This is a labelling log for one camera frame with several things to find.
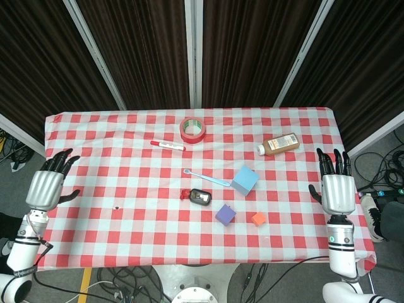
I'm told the tan rectangular block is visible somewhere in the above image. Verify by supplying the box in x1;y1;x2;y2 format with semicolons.
256;132;301;157

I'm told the long black cable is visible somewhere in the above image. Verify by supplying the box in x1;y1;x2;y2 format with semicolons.
229;254;331;303

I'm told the white partition base rail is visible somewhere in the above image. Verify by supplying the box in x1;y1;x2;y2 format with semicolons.
0;112;45;157
346;110;404;158

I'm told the red white marker pen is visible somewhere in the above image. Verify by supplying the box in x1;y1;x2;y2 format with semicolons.
150;140;187;152

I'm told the black device with lights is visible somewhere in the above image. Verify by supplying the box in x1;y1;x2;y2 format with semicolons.
357;187;404;199

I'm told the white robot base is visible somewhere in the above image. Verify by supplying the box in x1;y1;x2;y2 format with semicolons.
151;263;241;303

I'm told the light blue toothbrush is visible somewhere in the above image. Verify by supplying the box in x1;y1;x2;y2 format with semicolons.
183;168;232;187

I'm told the large light blue cube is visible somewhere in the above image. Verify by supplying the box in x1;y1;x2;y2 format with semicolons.
231;165;261;198

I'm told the white black sneaker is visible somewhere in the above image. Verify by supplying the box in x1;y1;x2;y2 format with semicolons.
359;194;386;243

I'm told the white partition frame post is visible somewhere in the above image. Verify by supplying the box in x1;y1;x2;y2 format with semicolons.
273;0;336;108
184;0;205;110
62;0;128;110

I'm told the yellow floor tape strip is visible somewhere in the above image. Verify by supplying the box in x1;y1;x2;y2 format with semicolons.
77;267;93;303

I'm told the dark trouser leg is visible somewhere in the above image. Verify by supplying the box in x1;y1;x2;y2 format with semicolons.
378;201;404;241

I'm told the black cable tangle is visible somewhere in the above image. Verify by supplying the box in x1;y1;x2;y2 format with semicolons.
0;128;35;171
33;264;173;303
353;131;404;198

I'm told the dark ribbed partition panel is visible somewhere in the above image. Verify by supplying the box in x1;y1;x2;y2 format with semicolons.
75;0;191;110
282;0;404;151
0;0;121;146
201;0;323;109

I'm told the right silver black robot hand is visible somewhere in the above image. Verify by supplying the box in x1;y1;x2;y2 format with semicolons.
307;148;357;217

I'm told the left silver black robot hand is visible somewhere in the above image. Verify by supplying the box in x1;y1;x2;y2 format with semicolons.
25;148;81;212

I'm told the red tape roll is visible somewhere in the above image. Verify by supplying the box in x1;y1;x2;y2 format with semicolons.
179;116;208;145

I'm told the black ink bottle red cap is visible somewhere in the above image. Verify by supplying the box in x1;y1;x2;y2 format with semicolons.
179;188;212;206

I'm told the purple cube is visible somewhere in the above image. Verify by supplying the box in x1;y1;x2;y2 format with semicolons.
215;203;237;227

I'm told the red white checkered tablecloth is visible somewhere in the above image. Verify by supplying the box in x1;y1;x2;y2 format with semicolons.
36;106;378;272

